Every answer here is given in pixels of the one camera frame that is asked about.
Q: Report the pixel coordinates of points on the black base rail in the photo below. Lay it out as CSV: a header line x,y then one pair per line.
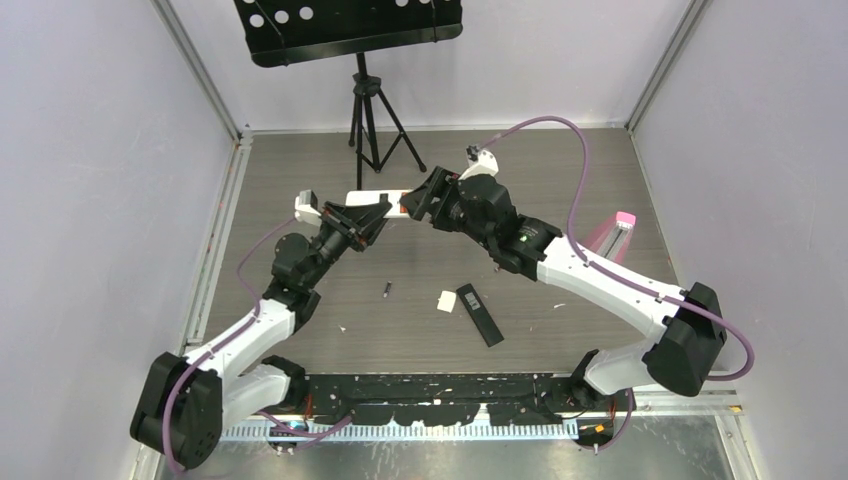
x,y
456,400

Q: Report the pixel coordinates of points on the black remote control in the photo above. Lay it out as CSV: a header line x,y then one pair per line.
x,y
480,315

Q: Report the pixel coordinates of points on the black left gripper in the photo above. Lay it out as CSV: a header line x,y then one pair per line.
x,y
359,225

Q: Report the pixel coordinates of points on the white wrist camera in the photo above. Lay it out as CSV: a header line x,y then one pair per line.
x,y
306,208
480,162

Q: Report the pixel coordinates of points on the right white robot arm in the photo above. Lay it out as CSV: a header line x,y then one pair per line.
x,y
680,342

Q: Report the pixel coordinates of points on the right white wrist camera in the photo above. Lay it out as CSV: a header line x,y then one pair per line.
x,y
480,162

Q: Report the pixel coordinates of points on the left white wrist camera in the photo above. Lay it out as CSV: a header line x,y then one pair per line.
x,y
306,208

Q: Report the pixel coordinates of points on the white remote control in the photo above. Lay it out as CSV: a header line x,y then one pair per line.
x,y
369,197

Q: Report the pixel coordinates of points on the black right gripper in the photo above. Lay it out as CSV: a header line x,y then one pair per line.
x,y
441,185

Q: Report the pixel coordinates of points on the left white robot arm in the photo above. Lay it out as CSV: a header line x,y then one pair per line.
x,y
188,401

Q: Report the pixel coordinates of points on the black music stand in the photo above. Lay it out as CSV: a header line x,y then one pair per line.
x,y
282,33

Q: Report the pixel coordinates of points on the white battery cover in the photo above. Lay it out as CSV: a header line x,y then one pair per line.
x,y
446,301

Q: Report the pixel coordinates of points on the pink metronome box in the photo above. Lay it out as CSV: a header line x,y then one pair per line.
x,y
611,239

